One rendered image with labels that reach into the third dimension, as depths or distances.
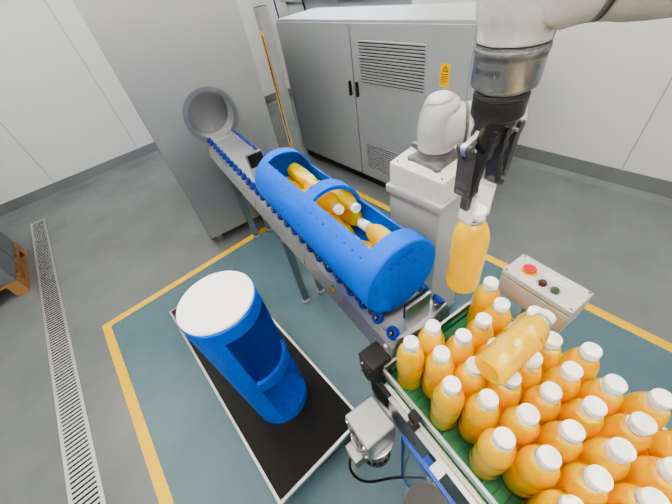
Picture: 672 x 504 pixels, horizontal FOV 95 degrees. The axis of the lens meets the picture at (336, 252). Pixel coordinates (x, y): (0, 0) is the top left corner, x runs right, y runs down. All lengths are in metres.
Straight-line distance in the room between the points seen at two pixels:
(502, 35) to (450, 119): 0.89
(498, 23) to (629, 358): 2.16
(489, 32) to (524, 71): 0.06
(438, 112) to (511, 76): 0.86
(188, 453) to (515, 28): 2.17
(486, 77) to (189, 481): 2.10
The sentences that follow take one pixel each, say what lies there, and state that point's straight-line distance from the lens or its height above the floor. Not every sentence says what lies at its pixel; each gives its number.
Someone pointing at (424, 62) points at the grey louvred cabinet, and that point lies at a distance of 2.56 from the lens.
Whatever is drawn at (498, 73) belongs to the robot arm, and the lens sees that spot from 0.50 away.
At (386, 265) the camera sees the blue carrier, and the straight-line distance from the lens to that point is 0.88.
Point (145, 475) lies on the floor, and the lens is 2.29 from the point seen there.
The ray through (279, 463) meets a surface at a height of 0.15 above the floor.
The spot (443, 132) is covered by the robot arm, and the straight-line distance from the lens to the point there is 1.37.
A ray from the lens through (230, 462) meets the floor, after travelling 2.06.
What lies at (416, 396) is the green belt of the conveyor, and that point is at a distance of 1.01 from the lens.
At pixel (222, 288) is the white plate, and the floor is 1.04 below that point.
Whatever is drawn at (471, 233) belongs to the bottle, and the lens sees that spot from 0.65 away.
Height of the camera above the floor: 1.84
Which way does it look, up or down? 44 degrees down
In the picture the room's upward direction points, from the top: 12 degrees counter-clockwise
